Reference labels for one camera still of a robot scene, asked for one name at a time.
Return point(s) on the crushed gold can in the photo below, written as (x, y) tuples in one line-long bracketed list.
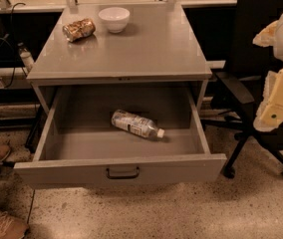
[(79, 29)]

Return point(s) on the open grey drawer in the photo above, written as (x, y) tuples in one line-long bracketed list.
[(79, 142)]

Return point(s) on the small bottle beside cabinet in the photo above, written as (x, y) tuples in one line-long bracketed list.
[(26, 57)]

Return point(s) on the black drawer handle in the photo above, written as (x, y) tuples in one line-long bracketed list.
[(122, 174)]

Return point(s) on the grey metal cabinet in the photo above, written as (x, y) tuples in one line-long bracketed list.
[(157, 45)]

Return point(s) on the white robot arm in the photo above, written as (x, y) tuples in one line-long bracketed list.
[(278, 42)]

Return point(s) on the black office chair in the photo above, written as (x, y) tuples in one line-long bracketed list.
[(240, 84)]

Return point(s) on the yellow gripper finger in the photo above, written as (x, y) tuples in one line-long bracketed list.
[(266, 37), (270, 112)]

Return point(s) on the white ceramic bowl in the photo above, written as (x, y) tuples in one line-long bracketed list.
[(115, 18)]

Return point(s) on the tan shoe near bottom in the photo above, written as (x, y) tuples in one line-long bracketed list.
[(12, 227)]

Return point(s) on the clear plastic water bottle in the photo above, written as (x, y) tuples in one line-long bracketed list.
[(137, 125)]

